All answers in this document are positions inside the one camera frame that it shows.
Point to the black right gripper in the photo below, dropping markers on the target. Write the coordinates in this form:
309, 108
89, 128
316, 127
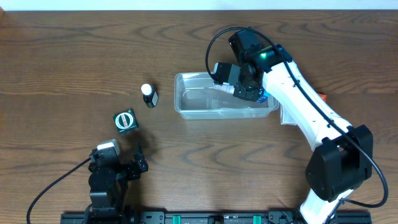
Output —
249, 93

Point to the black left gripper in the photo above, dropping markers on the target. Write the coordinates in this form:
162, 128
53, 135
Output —
131, 168

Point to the blue Kool Fever box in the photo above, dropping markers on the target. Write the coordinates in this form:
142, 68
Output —
262, 96

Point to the clear plastic container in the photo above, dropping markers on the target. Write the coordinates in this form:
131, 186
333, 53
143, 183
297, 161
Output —
197, 97

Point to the white Panadol box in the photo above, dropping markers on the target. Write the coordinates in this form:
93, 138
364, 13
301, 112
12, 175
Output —
285, 117

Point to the green round-label box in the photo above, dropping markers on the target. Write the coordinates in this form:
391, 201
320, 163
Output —
125, 121

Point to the red medicine box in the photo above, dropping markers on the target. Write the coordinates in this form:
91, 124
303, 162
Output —
323, 97

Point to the dark bottle white cap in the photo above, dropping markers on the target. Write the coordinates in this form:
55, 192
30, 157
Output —
150, 95

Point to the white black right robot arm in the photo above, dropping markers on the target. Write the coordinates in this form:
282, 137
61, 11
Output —
342, 154

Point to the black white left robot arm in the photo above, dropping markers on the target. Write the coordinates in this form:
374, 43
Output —
109, 184

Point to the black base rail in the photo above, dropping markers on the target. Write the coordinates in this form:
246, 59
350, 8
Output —
273, 216

